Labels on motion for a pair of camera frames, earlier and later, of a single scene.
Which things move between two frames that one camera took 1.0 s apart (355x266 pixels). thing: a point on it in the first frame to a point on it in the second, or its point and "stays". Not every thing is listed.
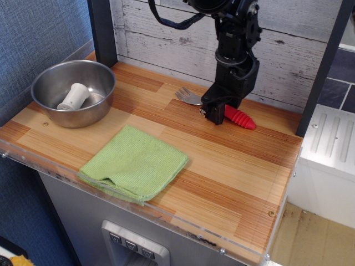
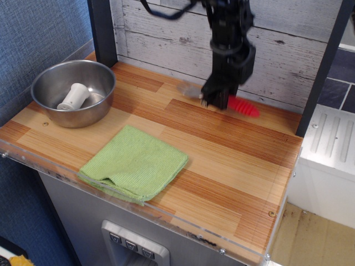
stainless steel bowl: (74, 93) stays
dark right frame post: (340, 25) stays
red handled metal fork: (188, 96) to (193, 90)
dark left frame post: (102, 31) stays
